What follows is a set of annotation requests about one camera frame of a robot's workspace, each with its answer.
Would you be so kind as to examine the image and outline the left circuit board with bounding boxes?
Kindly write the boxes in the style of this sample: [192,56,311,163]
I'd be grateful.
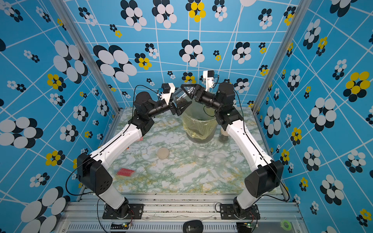
[110,222,132,230]

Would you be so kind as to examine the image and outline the clear plastic tea jar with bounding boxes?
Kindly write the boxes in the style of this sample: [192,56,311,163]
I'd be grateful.
[194,147,208,166]

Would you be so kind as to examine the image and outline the jar with wooden lid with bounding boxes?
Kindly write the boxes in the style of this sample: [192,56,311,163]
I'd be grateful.
[172,87,193,108]
[219,128,229,144]

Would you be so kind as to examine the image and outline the right circuit board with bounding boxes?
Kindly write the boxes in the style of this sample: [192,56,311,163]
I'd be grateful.
[236,222,252,233]

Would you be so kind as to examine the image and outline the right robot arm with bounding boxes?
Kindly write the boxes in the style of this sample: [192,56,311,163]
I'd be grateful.
[181,83,284,219]

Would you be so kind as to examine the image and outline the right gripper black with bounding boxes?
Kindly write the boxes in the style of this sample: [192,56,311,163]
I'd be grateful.
[183,86,224,115]

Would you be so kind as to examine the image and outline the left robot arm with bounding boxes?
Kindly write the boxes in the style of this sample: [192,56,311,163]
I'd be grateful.
[77,88,192,218]

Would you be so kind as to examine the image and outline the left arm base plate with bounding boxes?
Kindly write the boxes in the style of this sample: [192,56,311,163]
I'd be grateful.
[102,203,144,220]

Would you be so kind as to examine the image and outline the round wooden jar lid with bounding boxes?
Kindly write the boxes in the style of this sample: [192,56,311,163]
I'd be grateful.
[157,147,170,160]

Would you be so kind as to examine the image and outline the small red packet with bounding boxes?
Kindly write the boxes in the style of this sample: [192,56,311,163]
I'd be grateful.
[117,168,135,177]

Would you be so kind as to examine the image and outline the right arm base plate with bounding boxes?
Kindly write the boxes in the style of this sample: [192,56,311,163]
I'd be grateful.
[219,204,261,220]

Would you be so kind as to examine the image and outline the green tape roll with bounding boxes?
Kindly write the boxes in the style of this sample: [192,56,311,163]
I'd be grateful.
[280,220,292,231]

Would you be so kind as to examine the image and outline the circuit board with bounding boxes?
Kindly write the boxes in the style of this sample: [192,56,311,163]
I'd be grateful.
[236,222,252,233]
[110,222,132,230]

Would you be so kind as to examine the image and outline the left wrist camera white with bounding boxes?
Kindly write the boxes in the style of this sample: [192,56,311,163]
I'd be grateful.
[161,83,175,105]

